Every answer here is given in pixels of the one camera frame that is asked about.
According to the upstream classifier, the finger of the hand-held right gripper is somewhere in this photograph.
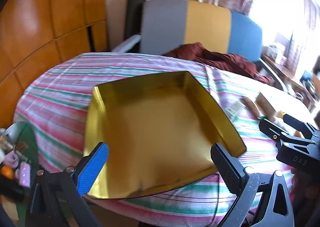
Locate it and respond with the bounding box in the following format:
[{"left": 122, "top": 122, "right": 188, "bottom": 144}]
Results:
[
  {"left": 284, "top": 114, "right": 320, "bottom": 140},
  {"left": 259, "top": 118, "right": 297, "bottom": 147}
]

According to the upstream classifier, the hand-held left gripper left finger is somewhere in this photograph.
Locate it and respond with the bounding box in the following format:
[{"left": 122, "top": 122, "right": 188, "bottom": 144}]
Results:
[{"left": 27, "top": 142, "right": 110, "bottom": 227}]

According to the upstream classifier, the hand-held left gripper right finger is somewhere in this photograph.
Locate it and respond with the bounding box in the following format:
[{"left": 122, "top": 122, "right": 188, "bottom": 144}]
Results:
[{"left": 210, "top": 143, "right": 294, "bottom": 227}]

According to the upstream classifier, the gold tin box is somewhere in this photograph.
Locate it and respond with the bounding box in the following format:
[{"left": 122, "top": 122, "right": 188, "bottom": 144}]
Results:
[{"left": 83, "top": 71, "right": 247, "bottom": 201}]

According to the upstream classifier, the brown oblong snack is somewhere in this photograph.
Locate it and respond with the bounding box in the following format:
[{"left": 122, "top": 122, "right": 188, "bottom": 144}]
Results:
[{"left": 241, "top": 97, "right": 263, "bottom": 117}]

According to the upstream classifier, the blue round object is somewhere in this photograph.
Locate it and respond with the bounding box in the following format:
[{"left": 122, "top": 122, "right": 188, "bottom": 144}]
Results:
[{"left": 300, "top": 70, "right": 313, "bottom": 82}]

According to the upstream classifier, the wooden desk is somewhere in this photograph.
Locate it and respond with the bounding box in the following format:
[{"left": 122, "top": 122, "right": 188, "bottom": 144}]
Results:
[{"left": 261, "top": 54, "right": 313, "bottom": 107}]

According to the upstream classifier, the pink case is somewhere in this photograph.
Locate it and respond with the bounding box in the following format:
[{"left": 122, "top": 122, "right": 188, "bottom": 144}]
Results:
[{"left": 15, "top": 161, "right": 31, "bottom": 189}]

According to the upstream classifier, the green board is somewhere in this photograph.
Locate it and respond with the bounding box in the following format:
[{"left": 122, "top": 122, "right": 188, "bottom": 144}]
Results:
[{"left": 15, "top": 122, "right": 40, "bottom": 170}]

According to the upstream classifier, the striped pink green tablecloth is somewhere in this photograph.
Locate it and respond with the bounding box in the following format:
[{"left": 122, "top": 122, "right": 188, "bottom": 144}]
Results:
[{"left": 14, "top": 52, "right": 315, "bottom": 225}]

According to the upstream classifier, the dark red cloth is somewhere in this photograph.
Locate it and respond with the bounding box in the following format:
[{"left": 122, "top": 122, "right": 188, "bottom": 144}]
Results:
[{"left": 162, "top": 42, "right": 274, "bottom": 85}]

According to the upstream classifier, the orange fruit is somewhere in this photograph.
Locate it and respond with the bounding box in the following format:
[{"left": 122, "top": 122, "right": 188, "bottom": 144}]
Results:
[{"left": 1, "top": 165, "right": 14, "bottom": 178}]

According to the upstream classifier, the grey yellow blue chair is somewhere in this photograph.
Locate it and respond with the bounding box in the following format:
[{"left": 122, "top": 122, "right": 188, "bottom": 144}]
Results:
[{"left": 111, "top": 0, "right": 288, "bottom": 92}]

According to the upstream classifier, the wooden wardrobe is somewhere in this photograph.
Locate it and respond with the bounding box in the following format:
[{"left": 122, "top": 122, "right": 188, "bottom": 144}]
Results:
[{"left": 0, "top": 0, "right": 109, "bottom": 127}]

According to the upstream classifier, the black rolled mat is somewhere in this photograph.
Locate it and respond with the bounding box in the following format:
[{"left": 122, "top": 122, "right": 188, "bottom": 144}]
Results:
[{"left": 124, "top": 0, "right": 147, "bottom": 52}]

